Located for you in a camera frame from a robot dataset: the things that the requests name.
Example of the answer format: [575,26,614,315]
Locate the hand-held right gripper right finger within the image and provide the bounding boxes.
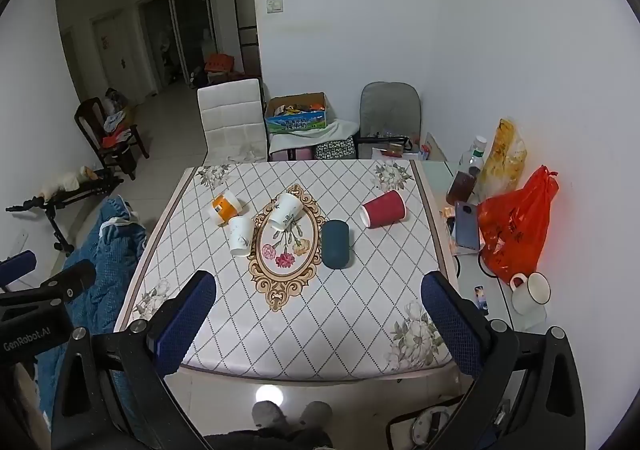
[421,271,587,450]

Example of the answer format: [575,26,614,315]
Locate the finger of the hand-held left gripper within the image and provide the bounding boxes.
[0,251,38,289]
[0,259,97,307]

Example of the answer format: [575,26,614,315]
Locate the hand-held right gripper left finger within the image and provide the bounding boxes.
[52,270,217,450]

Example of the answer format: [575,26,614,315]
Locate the person's left forearm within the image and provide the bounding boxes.
[0,362,52,450]

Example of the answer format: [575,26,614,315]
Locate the white floral paper cup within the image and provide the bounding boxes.
[228,215,255,257]

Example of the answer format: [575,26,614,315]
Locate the orange and white cup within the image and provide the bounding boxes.
[208,189,243,227]

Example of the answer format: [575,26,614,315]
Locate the red paper cup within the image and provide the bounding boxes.
[359,189,407,229]

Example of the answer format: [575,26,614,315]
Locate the dark teal cup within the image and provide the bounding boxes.
[320,220,352,269]

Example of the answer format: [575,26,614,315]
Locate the white printed paper cup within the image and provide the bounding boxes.
[269,192,304,232]

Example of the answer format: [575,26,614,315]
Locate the blue blanket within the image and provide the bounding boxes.
[37,196,148,411]

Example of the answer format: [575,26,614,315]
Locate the black tripod stand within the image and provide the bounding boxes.
[6,169,124,256]

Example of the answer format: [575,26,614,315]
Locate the white enamel mug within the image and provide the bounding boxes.
[509,272,551,316]

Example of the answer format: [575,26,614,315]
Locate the blue smartphone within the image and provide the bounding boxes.
[452,201,483,251]

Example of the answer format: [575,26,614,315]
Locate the orange plastic bag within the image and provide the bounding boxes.
[477,165,560,285]

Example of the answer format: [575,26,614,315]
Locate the grey slipper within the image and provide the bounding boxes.
[299,400,334,432]
[251,400,285,432]

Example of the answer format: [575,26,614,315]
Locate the floral printed tablecloth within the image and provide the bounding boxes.
[114,159,461,383]

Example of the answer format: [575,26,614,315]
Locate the brown liquid bottle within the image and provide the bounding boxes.
[445,170,478,207]

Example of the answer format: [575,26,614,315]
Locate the person's dark pants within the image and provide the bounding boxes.
[202,427,335,450]

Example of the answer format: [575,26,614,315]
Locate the clothes pile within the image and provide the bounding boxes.
[102,111,135,149]

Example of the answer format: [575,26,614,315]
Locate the dark wooden chair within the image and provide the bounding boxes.
[74,97,150,181]

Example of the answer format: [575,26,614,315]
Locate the clear plastic bottle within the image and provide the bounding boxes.
[459,135,488,176]

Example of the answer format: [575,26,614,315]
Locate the brown cardboard sheet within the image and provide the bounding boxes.
[422,132,449,162]

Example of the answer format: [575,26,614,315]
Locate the yellow snack bag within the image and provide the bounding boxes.
[477,118,528,203]

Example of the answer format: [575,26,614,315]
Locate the clear plastic container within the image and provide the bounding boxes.
[371,142,424,161]

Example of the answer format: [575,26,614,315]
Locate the black patterned bag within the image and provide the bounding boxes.
[314,139,357,161]

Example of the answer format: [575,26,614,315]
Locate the white padded chair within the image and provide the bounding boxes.
[197,78,269,166]

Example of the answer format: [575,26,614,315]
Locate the white cloth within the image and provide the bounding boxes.
[269,119,360,153]

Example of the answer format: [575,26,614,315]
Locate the wooden door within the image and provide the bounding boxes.
[91,14,142,102]

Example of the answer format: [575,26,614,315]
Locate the grey cushioned chair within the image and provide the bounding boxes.
[359,82,422,151]

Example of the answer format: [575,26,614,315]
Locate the printed cardboard box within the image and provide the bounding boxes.
[264,91,328,134]

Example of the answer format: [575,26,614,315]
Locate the glass sliding door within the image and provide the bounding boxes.
[137,0,219,94]

